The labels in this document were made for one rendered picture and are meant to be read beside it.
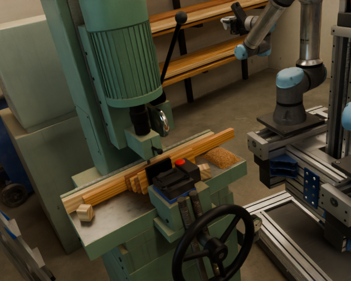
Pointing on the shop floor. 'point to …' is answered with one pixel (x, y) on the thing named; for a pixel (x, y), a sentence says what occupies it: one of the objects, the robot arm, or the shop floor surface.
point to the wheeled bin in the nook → (5, 153)
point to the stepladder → (15, 245)
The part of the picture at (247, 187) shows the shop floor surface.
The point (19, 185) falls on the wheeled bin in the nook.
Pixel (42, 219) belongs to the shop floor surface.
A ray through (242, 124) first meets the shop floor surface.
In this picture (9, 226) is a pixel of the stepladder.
